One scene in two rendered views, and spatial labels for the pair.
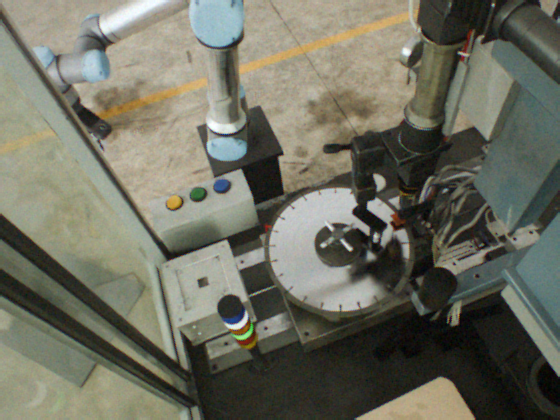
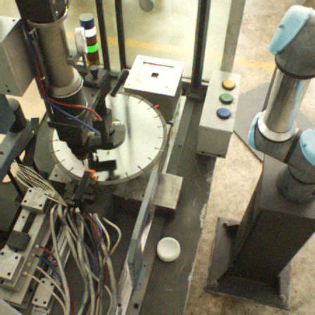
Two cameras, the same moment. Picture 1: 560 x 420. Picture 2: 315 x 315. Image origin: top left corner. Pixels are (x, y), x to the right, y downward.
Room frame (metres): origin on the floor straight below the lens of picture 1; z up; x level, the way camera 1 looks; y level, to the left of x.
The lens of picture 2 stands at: (0.91, -0.71, 1.83)
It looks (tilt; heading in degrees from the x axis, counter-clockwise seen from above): 54 degrees down; 114
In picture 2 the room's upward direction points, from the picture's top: straight up
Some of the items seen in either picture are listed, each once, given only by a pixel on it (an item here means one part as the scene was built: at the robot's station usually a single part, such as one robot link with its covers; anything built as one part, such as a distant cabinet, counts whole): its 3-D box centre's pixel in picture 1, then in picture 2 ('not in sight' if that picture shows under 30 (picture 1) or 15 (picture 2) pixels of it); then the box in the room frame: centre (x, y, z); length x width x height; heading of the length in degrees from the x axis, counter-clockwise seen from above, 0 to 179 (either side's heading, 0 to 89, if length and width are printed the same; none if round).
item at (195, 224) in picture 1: (206, 213); (219, 112); (0.74, 0.21, 0.82); 0.28 x 0.11 x 0.15; 100
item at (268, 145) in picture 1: (254, 198); (270, 229); (1.08, 0.08, 0.37); 0.40 x 0.40 x 0.75; 10
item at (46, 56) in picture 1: (48, 71); not in sight; (1.00, 0.50, 1.21); 0.09 x 0.08 x 0.11; 82
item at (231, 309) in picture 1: (231, 309); (86, 20); (0.30, 0.11, 1.14); 0.05 x 0.04 x 0.03; 10
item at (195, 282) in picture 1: (210, 293); (155, 89); (0.49, 0.21, 0.82); 0.18 x 0.18 x 0.15; 10
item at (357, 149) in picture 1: (366, 168); (98, 99); (0.53, -0.19, 1.17); 0.06 x 0.05 x 0.20; 91
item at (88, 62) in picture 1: (86, 62); not in sight; (1.01, 0.40, 1.21); 0.11 x 0.11 x 0.08; 82
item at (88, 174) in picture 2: (411, 217); (85, 189); (0.52, -0.32, 0.95); 0.10 x 0.03 x 0.07; 100
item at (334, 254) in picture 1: (337, 242); (107, 131); (0.49, -0.13, 0.96); 0.11 x 0.11 x 0.03
